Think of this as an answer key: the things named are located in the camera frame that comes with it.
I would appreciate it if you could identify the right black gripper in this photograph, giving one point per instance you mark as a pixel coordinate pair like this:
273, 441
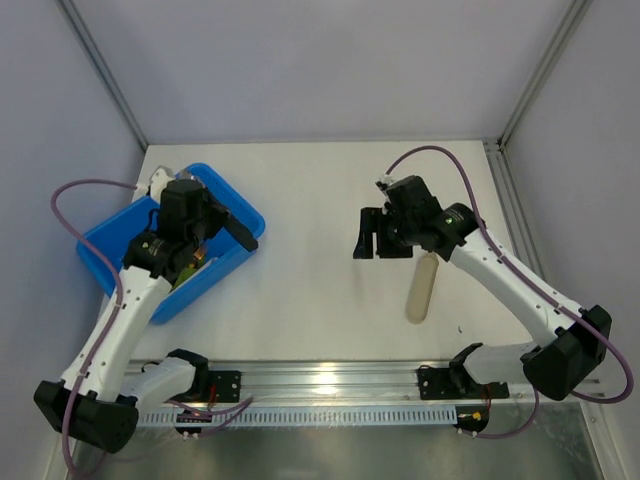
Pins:
380, 232

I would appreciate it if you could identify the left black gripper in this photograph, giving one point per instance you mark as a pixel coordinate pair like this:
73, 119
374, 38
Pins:
220, 216

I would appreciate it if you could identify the black paper napkin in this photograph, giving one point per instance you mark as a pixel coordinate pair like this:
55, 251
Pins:
240, 232

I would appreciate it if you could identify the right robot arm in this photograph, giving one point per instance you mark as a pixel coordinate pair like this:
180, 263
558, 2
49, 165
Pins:
563, 349

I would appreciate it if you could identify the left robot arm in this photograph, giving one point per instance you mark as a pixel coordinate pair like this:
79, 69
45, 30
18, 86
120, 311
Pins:
91, 402

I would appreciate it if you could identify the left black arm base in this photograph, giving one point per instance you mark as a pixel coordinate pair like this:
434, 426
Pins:
224, 386

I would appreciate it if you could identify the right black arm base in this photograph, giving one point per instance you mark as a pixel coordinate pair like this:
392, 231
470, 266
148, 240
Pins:
451, 384

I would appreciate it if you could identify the green packet in bin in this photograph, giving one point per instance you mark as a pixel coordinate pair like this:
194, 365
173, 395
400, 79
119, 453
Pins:
198, 261

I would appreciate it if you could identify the blue plastic bin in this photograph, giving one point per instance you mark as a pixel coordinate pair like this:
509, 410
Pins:
223, 253

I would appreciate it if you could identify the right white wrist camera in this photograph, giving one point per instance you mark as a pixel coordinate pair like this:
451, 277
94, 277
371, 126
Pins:
384, 182

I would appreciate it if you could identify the aluminium rail frame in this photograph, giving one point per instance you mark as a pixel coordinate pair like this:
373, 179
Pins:
332, 384

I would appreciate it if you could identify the slotted cable duct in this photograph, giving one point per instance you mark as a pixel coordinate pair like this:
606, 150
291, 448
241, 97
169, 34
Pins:
316, 416

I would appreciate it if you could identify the left frame post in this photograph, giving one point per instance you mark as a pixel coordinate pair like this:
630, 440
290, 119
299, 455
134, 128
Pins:
90, 47

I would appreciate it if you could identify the frame post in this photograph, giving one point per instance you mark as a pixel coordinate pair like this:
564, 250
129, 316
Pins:
559, 41
90, 47

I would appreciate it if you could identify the right frame post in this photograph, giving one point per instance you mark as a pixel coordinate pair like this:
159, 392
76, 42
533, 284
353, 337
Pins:
559, 41

